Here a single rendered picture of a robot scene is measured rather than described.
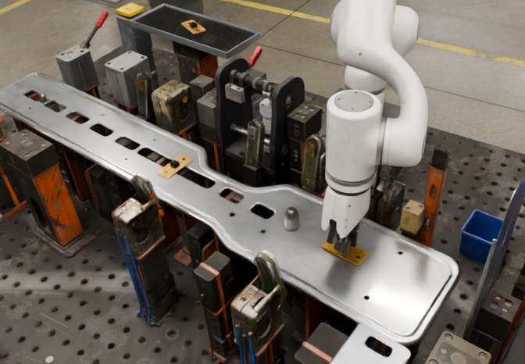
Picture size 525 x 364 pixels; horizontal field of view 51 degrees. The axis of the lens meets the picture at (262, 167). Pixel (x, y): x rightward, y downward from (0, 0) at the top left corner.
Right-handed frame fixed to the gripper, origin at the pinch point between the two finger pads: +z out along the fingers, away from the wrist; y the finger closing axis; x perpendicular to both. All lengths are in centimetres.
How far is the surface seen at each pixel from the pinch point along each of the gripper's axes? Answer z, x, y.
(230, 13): 103, -246, -240
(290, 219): -0.1, -12.1, 1.4
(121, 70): -8, -76, -12
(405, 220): -0.5, 7.1, -10.7
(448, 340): -2.5, 24.9, 11.0
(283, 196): 3.2, -19.2, -6.2
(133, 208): -1.3, -39.6, 18.3
